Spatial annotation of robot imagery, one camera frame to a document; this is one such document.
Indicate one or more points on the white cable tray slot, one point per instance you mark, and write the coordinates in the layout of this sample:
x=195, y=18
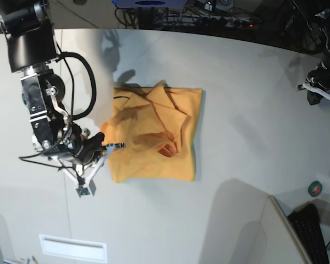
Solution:
x=74, y=249

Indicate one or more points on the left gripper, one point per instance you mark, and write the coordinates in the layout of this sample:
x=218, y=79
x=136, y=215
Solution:
x=317, y=81

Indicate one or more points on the white partition panel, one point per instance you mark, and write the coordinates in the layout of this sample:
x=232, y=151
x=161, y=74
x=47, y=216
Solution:
x=282, y=242

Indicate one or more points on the orange yellow t-shirt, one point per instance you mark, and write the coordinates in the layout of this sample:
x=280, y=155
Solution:
x=157, y=125

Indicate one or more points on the black keyboard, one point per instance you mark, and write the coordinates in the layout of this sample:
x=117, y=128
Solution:
x=306, y=223

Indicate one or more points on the green tape roll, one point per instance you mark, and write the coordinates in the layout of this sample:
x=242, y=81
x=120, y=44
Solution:
x=315, y=189

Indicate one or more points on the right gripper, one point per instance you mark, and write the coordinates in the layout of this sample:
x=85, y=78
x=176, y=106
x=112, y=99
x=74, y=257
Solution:
x=79, y=149

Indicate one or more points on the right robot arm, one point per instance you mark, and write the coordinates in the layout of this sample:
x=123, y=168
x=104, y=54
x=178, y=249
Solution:
x=32, y=46

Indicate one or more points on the black power strip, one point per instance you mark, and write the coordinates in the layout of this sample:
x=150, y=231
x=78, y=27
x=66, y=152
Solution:
x=228, y=22

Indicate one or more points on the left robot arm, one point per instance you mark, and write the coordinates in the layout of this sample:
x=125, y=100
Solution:
x=316, y=15

